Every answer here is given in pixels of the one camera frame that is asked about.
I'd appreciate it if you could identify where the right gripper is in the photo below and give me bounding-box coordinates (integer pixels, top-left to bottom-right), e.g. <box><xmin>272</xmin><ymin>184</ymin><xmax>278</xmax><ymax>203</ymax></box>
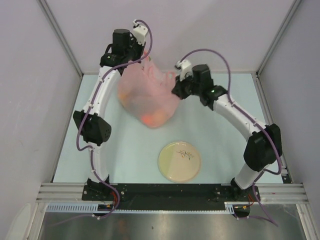
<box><xmin>171</xmin><ymin>72</ymin><xmax>202</xmax><ymax>101</ymax></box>

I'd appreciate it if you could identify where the pink plastic bag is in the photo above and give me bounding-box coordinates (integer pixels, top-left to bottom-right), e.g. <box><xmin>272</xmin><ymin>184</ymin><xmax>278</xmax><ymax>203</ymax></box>
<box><xmin>117</xmin><ymin>56</ymin><xmax>180</xmax><ymax>128</ymax></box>

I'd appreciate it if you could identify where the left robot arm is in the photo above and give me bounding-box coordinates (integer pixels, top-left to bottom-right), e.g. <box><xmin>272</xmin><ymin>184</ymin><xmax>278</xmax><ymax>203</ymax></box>
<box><xmin>72</xmin><ymin>24</ymin><xmax>150</xmax><ymax>200</ymax></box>

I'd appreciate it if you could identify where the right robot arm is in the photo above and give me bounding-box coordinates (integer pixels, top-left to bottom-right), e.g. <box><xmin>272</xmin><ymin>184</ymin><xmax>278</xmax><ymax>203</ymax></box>
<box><xmin>171</xmin><ymin>60</ymin><xmax>282</xmax><ymax>201</ymax></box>

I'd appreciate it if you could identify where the beige ceramic plate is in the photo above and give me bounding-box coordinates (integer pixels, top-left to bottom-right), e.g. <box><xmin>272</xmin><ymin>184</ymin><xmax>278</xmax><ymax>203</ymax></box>
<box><xmin>157</xmin><ymin>141</ymin><xmax>202</xmax><ymax>183</ymax></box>

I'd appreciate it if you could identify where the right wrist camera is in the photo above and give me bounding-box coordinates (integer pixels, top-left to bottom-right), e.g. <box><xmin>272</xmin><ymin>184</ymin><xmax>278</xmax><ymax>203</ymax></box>
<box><xmin>174</xmin><ymin>59</ymin><xmax>193</xmax><ymax>82</ymax></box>

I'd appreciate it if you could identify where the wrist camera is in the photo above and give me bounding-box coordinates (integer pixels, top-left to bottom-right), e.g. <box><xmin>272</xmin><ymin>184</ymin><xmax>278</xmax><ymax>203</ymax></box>
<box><xmin>131</xmin><ymin>20</ymin><xmax>149</xmax><ymax>45</ymax></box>
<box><xmin>174</xmin><ymin>59</ymin><xmax>193</xmax><ymax>82</ymax></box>

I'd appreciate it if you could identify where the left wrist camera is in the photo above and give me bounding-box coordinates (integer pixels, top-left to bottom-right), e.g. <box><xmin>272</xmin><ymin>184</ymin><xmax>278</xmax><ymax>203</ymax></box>
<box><xmin>131</xmin><ymin>20</ymin><xmax>149</xmax><ymax>45</ymax></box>

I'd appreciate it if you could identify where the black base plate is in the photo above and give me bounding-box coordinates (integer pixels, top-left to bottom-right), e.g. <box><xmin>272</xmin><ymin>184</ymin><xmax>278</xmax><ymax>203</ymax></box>
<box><xmin>82</xmin><ymin>183</ymin><xmax>261</xmax><ymax>213</ymax></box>

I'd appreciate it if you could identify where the white cable duct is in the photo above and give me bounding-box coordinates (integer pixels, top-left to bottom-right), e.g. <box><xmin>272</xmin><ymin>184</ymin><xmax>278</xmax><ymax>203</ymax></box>
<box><xmin>46</xmin><ymin>202</ymin><xmax>240</xmax><ymax>216</ymax></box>

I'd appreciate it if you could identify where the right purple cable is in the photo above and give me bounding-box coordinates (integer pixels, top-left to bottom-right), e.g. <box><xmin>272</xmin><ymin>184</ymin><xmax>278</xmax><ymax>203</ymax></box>
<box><xmin>179</xmin><ymin>48</ymin><xmax>283</xmax><ymax>227</ymax></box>

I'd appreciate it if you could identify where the purple cable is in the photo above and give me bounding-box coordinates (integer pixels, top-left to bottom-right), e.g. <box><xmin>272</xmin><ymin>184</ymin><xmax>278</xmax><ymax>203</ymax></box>
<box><xmin>76</xmin><ymin>19</ymin><xmax>155</xmax><ymax>222</ymax></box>
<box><xmin>179</xmin><ymin>48</ymin><xmax>283</xmax><ymax>227</ymax></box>

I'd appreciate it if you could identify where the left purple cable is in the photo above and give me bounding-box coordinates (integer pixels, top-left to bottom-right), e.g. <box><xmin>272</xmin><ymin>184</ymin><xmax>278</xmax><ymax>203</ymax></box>
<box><xmin>76</xmin><ymin>19</ymin><xmax>155</xmax><ymax>222</ymax></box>

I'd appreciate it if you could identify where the aluminium frame rail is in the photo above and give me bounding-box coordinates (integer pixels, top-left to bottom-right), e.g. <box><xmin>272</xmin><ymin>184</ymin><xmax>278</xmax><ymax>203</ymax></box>
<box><xmin>36</xmin><ymin>183</ymin><xmax>309</xmax><ymax>204</ymax></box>

